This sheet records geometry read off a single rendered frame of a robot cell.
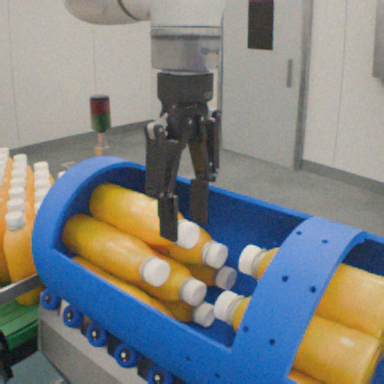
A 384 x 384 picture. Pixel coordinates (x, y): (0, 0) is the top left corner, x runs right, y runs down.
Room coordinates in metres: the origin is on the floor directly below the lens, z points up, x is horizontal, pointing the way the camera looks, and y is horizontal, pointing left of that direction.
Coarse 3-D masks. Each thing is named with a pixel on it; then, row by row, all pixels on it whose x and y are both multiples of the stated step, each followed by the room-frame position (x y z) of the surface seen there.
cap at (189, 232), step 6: (186, 222) 0.55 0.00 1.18; (180, 228) 0.53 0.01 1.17; (186, 228) 0.53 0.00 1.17; (192, 228) 0.54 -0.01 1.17; (198, 228) 0.55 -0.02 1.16; (180, 234) 0.53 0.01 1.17; (186, 234) 0.53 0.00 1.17; (192, 234) 0.54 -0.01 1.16; (198, 234) 0.55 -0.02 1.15; (180, 240) 0.52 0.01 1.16; (186, 240) 0.53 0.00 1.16; (192, 240) 0.54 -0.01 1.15; (180, 246) 0.53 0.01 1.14; (186, 246) 0.53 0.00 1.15; (192, 246) 0.54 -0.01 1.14
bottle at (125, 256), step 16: (80, 224) 0.60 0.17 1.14; (96, 224) 0.59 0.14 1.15; (64, 240) 0.60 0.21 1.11; (80, 240) 0.57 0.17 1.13; (96, 240) 0.56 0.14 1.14; (112, 240) 0.54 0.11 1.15; (128, 240) 0.54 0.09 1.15; (96, 256) 0.54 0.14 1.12; (112, 256) 0.52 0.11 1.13; (128, 256) 0.51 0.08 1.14; (144, 256) 0.52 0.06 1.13; (112, 272) 0.52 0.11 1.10; (128, 272) 0.51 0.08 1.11
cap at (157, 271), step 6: (156, 258) 0.52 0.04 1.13; (150, 264) 0.50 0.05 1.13; (156, 264) 0.50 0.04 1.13; (162, 264) 0.50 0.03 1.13; (150, 270) 0.49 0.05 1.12; (156, 270) 0.49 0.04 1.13; (162, 270) 0.50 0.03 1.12; (168, 270) 0.51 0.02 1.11; (144, 276) 0.50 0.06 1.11; (150, 276) 0.49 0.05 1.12; (156, 276) 0.49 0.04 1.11; (162, 276) 0.50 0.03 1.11; (150, 282) 0.49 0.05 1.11; (156, 282) 0.49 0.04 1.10; (162, 282) 0.50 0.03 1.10
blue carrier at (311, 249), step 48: (48, 192) 0.61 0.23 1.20; (144, 192) 0.77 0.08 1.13; (48, 240) 0.55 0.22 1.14; (240, 240) 0.63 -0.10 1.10; (288, 240) 0.39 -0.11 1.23; (336, 240) 0.38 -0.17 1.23; (96, 288) 0.46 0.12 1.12; (240, 288) 0.60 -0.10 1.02; (288, 288) 0.34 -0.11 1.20; (144, 336) 0.40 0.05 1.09; (192, 336) 0.35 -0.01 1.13; (240, 336) 0.32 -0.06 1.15; (288, 336) 0.30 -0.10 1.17
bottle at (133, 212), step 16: (96, 192) 0.64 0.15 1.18; (112, 192) 0.63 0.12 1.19; (128, 192) 0.62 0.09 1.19; (96, 208) 0.62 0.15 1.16; (112, 208) 0.60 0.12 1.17; (128, 208) 0.58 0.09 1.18; (144, 208) 0.57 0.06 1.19; (112, 224) 0.60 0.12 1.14; (128, 224) 0.57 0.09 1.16; (144, 224) 0.55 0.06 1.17; (144, 240) 0.56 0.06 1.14; (160, 240) 0.54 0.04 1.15
